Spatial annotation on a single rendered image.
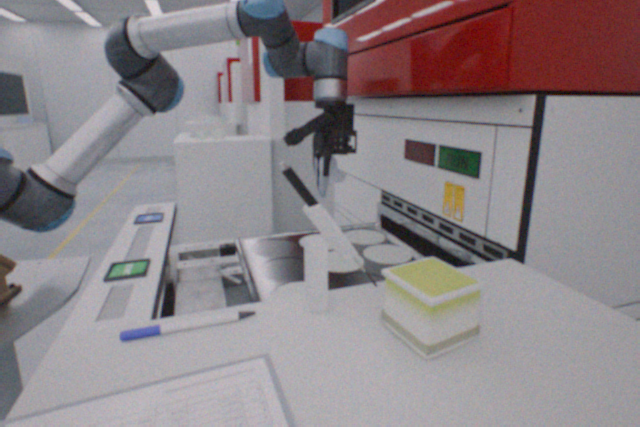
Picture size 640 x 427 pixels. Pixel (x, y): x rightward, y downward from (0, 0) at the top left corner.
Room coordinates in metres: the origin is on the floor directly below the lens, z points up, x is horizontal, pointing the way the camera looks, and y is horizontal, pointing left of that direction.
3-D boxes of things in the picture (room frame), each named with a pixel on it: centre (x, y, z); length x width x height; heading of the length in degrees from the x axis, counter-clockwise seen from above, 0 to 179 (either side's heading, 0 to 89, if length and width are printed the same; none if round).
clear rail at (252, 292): (0.61, 0.14, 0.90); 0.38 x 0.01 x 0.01; 19
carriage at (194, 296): (0.57, 0.21, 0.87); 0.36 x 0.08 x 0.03; 19
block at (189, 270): (0.64, 0.24, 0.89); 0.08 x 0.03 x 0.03; 109
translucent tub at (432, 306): (0.34, -0.11, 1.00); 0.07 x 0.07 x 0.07; 28
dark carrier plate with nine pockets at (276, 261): (0.67, -0.03, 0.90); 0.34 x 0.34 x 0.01; 19
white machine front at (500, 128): (0.92, -0.19, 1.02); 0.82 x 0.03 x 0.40; 19
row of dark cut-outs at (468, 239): (0.75, -0.23, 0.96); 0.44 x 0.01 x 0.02; 19
